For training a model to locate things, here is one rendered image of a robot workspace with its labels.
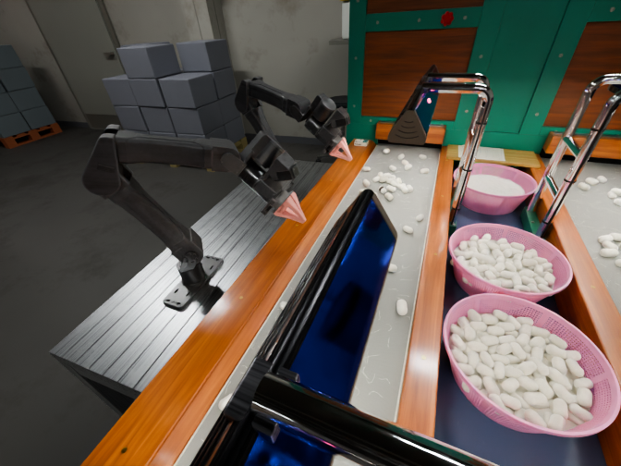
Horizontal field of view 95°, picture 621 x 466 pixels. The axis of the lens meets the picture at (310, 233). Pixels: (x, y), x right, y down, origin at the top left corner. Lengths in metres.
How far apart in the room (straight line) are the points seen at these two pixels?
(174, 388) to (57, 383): 1.29
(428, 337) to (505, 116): 1.08
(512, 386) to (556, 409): 0.06
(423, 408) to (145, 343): 0.62
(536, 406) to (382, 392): 0.26
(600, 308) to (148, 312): 1.04
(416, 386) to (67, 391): 1.56
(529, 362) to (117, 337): 0.89
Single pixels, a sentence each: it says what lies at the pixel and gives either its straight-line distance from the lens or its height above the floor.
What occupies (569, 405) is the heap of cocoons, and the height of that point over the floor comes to 0.74.
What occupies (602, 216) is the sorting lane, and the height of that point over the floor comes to 0.74.
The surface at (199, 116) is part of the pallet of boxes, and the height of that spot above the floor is 0.57.
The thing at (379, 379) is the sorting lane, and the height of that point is 0.74.
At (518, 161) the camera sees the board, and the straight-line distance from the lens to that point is 1.42.
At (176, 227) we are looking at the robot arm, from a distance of 0.78.
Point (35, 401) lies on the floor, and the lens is 1.88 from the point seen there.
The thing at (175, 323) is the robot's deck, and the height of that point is 0.67.
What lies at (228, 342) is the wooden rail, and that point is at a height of 0.76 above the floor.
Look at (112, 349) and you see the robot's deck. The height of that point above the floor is 0.67.
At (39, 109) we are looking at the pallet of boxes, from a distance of 6.26.
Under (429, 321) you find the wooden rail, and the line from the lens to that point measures 0.66.
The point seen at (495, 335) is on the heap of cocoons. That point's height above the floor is 0.73.
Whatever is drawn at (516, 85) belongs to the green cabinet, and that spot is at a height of 1.02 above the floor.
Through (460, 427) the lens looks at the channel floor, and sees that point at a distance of 0.67.
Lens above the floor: 1.27
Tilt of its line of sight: 37 degrees down
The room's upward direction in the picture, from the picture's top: 4 degrees counter-clockwise
